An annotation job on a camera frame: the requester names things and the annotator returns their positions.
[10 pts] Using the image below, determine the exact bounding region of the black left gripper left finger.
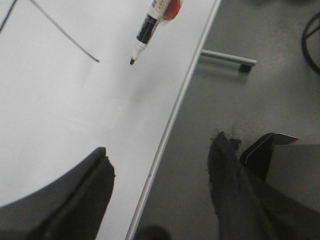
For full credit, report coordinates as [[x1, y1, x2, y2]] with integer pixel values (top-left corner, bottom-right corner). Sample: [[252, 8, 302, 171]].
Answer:
[[0, 147, 115, 240]]

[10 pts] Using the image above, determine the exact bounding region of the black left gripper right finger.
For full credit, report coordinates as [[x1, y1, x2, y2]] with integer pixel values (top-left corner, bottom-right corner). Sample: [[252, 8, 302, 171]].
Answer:
[[207, 131, 320, 240]]

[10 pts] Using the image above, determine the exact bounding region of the black and white whiteboard marker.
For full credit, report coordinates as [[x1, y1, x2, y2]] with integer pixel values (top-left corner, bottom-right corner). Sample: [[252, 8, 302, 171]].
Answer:
[[129, 0, 184, 65]]

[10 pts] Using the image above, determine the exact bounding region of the white whiteboard with metal frame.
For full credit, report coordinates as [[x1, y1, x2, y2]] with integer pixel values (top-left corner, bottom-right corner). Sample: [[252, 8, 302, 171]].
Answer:
[[0, 0, 220, 240]]

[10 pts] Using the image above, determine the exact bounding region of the black cable on floor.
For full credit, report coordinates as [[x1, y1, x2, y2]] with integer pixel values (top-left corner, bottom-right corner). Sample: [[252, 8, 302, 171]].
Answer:
[[301, 11, 320, 75]]

